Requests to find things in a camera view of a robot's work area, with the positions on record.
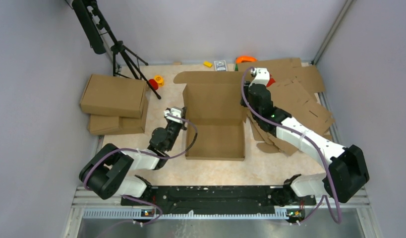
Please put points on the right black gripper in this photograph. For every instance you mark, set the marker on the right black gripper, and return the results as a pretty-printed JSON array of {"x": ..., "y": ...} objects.
[{"x": 247, "y": 84}]

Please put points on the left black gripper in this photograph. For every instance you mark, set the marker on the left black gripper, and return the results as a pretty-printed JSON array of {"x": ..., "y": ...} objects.
[{"x": 182, "y": 124}]

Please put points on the brown cardboard box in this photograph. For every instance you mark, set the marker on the brown cardboard box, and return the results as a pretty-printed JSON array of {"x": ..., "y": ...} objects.
[
  {"x": 113, "y": 96},
  {"x": 212, "y": 100}
]

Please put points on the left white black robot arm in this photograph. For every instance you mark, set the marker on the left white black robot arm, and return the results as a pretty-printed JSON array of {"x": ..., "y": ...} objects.
[{"x": 105, "y": 174}]

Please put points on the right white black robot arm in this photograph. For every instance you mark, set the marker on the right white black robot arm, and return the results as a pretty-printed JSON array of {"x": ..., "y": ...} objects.
[{"x": 345, "y": 167}]

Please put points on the folded brown cardboard box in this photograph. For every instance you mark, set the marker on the folded brown cardboard box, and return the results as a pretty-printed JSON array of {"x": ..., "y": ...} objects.
[{"x": 113, "y": 96}]

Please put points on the lower folded cardboard box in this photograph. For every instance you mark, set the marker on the lower folded cardboard box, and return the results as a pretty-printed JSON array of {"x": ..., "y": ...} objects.
[{"x": 106, "y": 125}]

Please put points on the red plastic sheet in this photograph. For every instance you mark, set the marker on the red plastic sheet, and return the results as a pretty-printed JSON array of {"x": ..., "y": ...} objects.
[{"x": 270, "y": 82}]

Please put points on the stack of flat cardboard sheets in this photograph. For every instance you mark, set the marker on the stack of flat cardboard sheets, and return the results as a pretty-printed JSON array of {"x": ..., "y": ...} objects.
[{"x": 294, "y": 91}]

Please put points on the red yellow toy spool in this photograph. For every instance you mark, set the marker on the red yellow toy spool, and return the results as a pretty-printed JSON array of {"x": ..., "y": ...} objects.
[{"x": 157, "y": 82}]

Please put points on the blue playing card deck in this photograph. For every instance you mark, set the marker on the blue playing card deck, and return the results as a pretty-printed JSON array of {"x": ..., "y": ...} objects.
[{"x": 220, "y": 65}]

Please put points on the small yellow block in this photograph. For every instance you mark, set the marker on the small yellow block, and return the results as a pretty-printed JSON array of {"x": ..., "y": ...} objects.
[{"x": 207, "y": 64}]

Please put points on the orange plastic ring toy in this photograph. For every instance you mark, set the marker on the orange plastic ring toy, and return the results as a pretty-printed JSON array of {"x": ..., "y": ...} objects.
[{"x": 242, "y": 59}]

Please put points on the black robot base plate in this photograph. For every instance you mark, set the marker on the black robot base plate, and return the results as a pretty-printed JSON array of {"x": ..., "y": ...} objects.
[{"x": 224, "y": 200}]

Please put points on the black camera tripod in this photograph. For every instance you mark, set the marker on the black camera tripod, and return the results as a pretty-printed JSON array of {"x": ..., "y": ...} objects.
[{"x": 103, "y": 41}]

